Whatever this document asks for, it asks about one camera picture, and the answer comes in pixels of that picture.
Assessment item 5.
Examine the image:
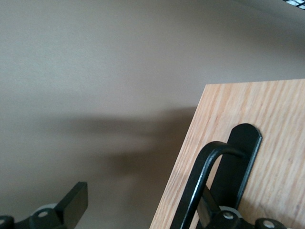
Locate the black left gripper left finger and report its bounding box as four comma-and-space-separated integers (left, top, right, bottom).
23, 181, 89, 229

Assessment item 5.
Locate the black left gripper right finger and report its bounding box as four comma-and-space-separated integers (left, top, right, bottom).
197, 185, 242, 229

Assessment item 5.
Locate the black metal drawer handle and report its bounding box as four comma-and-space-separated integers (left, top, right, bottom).
172, 123, 263, 229

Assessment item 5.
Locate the light wooden drawer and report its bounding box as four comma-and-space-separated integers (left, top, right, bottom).
149, 79, 305, 229

